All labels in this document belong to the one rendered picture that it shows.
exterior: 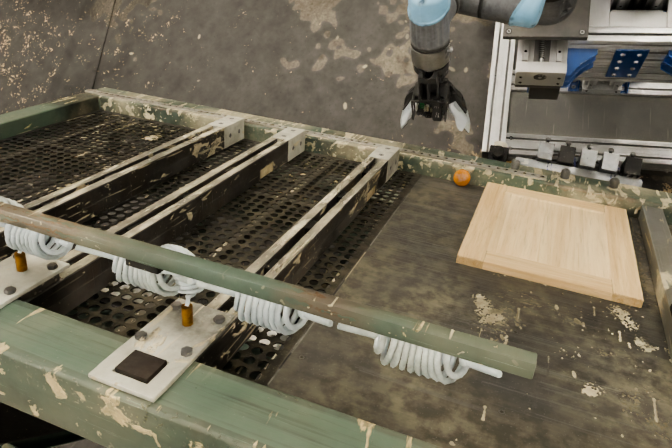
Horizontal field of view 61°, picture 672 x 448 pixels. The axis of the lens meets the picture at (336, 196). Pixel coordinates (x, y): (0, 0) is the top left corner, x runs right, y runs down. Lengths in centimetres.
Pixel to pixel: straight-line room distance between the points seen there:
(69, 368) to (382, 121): 218
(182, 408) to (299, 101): 233
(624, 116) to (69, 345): 219
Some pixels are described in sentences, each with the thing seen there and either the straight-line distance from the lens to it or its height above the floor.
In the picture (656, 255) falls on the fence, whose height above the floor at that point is 115.
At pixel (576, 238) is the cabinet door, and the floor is 110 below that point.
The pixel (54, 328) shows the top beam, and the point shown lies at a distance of 92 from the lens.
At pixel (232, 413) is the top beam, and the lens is 74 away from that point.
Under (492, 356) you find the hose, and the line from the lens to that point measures 62.
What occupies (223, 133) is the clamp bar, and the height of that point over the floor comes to 102.
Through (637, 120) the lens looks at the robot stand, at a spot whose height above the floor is 21.
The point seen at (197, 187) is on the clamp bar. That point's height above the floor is 137.
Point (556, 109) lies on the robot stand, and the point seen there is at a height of 21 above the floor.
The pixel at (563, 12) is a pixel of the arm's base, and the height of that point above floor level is 106.
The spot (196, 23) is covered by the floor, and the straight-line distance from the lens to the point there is 342.
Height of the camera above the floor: 256
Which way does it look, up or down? 70 degrees down
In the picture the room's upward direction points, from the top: 48 degrees counter-clockwise
